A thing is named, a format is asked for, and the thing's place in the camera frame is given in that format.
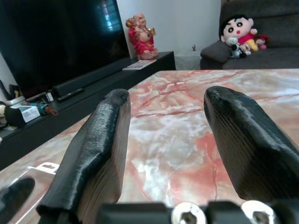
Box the large black flat television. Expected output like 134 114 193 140
0 0 131 94

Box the teal folded umbrella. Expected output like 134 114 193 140
35 102 58 116

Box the small pink red doll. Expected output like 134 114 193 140
254 34 270 50

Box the long black soundbar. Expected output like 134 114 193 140
51 57 131 98

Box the low black TV console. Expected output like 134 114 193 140
0 51 176 172

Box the pink white booklet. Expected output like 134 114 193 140
122 59 157 71

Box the small black white plush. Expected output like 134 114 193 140
225 37 242 58

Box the black remote control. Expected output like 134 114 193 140
57 88 84 102

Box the clear plastic blister packaging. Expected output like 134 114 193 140
0 161 60 224

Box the small white plush toy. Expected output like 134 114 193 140
239 43 252 58

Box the white box with label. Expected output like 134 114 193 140
18 105 41 123

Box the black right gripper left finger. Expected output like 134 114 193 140
36 89 131 224

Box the big-headed boy plush doll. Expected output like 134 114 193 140
219 13 259 52

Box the black pouch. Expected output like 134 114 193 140
4 106 25 128

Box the dark grey fabric sofa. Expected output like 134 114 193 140
199 0 299 70

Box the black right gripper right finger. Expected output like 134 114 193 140
203 85 299 203

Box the red laughing Buddha statue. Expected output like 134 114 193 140
125 13 159 61

